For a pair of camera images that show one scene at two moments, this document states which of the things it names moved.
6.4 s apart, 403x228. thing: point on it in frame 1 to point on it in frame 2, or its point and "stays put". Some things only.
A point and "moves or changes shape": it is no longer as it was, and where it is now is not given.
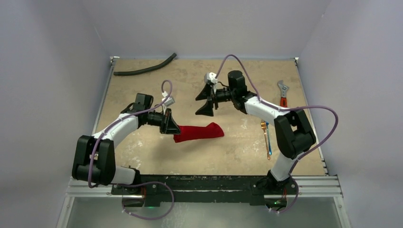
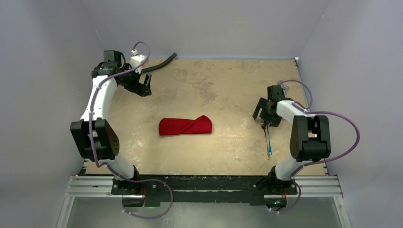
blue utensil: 267,123 stays put
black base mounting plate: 197,188 stays put
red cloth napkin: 213,130 moves or changes shape
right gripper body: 214,97 to 265,109
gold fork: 263,123 stays put
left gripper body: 158,119 to 130,82
